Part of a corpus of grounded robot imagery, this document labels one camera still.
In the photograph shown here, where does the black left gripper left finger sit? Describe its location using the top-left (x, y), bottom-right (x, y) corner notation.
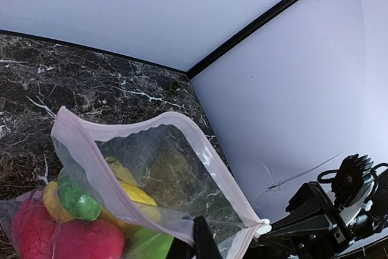
top-left (193, 216), bottom-right (222, 259)

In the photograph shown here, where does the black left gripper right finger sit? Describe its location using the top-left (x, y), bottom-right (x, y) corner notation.
top-left (258, 214), bottom-right (333, 243)

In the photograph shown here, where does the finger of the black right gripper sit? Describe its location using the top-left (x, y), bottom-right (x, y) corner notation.
top-left (248, 234), bottom-right (337, 259)

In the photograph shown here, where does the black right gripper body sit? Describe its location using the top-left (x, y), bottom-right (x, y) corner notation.
top-left (286, 182), bottom-right (354, 250)

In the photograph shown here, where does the yellow toy lemon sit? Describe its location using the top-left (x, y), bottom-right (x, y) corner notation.
top-left (118, 180), bottom-right (161, 221)

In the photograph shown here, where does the clear zip top bag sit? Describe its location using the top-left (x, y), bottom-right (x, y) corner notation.
top-left (1, 107), bottom-right (272, 258)

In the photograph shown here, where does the red toy tomato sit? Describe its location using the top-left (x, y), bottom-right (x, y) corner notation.
top-left (54, 220), bottom-right (125, 259)

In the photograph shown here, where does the green toy cucumber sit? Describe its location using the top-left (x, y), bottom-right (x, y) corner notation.
top-left (57, 177), bottom-right (102, 221)

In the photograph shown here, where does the red toy fruit front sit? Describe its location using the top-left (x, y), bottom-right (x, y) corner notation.
top-left (12, 200), bottom-right (56, 258)

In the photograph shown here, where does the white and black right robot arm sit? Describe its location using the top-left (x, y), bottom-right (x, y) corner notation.
top-left (253, 182), bottom-right (387, 258)

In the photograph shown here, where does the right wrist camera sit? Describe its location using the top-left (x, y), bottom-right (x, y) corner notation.
top-left (317, 154), bottom-right (387, 210)

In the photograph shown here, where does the black right frame post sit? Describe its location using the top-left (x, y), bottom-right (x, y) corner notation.
top-left (186, 0), bottom-right (300, 80)

